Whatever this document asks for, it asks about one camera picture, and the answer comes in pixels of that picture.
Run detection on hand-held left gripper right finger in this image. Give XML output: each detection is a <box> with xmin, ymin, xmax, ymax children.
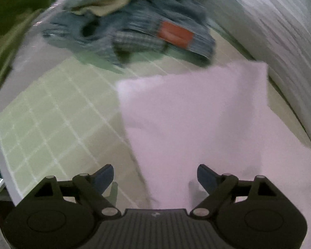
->
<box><xmin>190</xmin><ymin>164</ymin><xmax>278</xmax><ymax>219</ymax></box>

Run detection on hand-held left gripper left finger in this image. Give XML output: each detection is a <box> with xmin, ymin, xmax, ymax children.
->
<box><xmin>34</xmin><ymin>164</ymin><xmax>122</xmax><ymax>218</ymax></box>

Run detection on pale pink cloth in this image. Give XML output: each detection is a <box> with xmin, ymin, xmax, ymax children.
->
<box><xmin>116</xmin><ymin>61</ymin><xmax>311</xmax><ymax>249</ymax></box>

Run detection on green checked bed sheet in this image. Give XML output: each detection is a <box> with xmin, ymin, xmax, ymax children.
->
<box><xmin>0</xmin><ymin>23</ymin><xmax>310</xmax><ymax>205</ymax></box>

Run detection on plaid shirt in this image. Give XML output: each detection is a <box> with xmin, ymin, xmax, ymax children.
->
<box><xmin>111</xmin><ymin>30</ymin><xmax>169</xmax><ymax>66</ymax></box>

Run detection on pale bed quilt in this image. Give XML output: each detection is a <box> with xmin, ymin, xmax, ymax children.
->
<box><xmin>207</xmin><ymin>0</ymin><xmax>311</xmax><ymax>157</ymax></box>

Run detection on blue denim jeans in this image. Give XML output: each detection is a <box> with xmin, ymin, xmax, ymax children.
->
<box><xmin>43</xmin><ymin>0</ymin><xmax>217</xmax><ymax>68</ymax></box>

